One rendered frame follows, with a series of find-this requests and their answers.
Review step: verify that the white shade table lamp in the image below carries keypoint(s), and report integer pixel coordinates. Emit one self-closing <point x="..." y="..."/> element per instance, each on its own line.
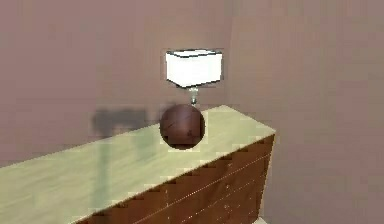
<point x="193" y="68"/>

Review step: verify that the brown chest of drawers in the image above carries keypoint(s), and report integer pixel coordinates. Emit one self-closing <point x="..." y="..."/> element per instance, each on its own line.
<point x="110" y="173"/>

